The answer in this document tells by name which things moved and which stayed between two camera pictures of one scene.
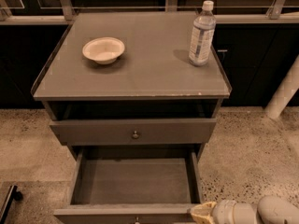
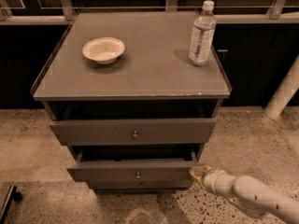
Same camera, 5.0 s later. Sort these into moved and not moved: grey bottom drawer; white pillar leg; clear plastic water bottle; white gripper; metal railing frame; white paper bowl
Moved: grey bottom drawer; white gripper
Not moved: metal railing frame; white pillar leg; white paper bowl; clear plastic water bottle
